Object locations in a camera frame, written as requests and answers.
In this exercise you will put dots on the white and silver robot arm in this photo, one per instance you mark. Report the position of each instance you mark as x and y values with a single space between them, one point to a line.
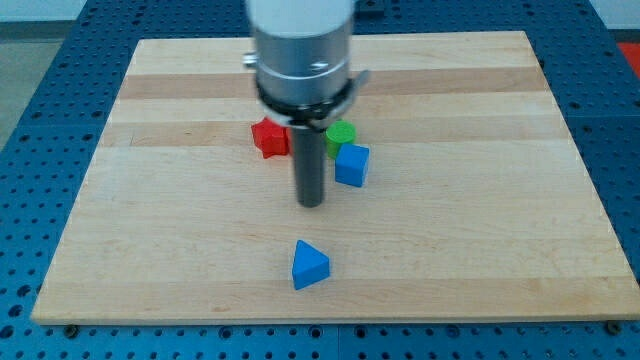
302 57

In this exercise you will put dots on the red star block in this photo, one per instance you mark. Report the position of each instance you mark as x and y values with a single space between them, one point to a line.
269 138

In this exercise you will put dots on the blue cube block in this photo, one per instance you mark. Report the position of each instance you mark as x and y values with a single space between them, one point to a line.
351 165

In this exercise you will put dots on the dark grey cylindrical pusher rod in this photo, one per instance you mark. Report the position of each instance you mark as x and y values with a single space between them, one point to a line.
308 150

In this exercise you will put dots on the green cylinder block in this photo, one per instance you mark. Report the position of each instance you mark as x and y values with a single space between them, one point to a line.
339 133

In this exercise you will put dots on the blue triangle block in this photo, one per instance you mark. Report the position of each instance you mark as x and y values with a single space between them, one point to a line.
310 265

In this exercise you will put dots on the light wooden board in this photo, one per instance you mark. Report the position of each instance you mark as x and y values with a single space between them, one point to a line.
477 206

